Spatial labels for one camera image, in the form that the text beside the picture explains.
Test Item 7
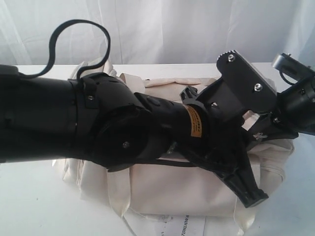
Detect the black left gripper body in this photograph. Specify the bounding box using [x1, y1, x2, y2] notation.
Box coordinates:
[135, 90, 249, 176]

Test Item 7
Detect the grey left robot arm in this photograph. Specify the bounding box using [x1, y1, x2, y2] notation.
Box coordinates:
[0, 65, 268, 207]

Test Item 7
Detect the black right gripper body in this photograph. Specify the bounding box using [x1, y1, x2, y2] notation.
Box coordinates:
[251, 83, 315, 141]

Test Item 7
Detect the white paper product tag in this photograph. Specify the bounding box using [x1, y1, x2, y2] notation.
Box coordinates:
[123, 213, 206, 236]

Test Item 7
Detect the black cable loop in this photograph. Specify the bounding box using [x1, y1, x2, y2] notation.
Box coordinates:
[22, 20, 111, 82]

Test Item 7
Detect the cream duffel bag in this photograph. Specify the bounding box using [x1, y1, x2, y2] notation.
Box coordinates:
[52, 62, 294, 236]

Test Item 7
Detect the white backdrop curtain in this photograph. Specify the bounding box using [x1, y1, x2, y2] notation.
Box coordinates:
[0, 0, 315, 66]

